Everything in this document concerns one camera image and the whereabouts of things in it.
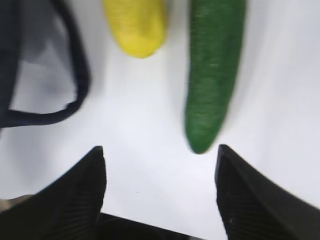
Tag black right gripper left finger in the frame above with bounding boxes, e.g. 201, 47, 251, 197
0, 146, 107, 240

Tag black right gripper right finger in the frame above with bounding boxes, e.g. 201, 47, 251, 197
215, 144, 320, 240

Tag navy blue lunch bag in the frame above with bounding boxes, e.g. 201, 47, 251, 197
0, 0, 91, 128

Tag green cucumber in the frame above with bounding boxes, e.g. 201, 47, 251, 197
184, 0, 247, 154

